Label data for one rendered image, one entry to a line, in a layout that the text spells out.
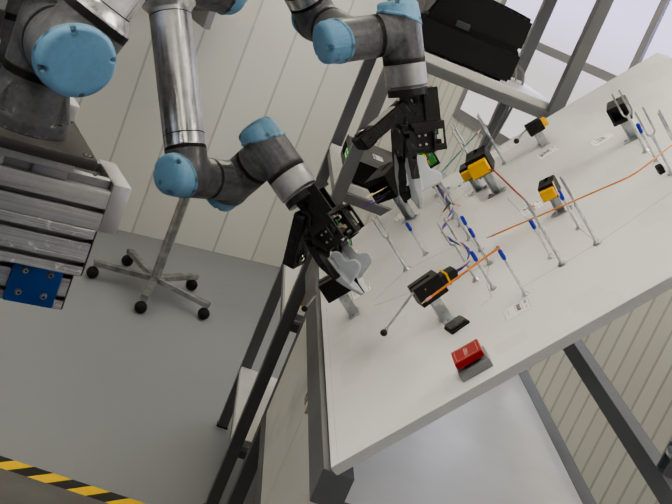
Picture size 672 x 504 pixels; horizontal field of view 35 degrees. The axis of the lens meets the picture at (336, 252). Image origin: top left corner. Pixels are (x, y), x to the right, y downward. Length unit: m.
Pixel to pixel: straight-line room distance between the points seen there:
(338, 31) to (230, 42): 3.28
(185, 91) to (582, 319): 0.78
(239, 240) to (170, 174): 3.60
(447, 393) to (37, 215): 0.75
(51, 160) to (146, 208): 3.46
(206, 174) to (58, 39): 0.40
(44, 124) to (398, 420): 0.75
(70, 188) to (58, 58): 0.29
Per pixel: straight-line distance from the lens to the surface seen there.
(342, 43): 1.81
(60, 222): 1.86
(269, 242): 5.49
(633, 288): 1.72
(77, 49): 1.63
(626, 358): 4.00
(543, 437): 2.49
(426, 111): 1.89
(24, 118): 1.79
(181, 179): 1.83
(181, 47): 1.91
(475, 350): 1.72
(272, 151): 1.89
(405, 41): 1.86
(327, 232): 1.88
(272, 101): 5.23
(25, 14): 1.79
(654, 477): 2.03
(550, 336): 1.71
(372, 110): 2.79
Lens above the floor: 1.62
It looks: 15 degrees down
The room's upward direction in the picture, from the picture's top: 23 degrees clockwise
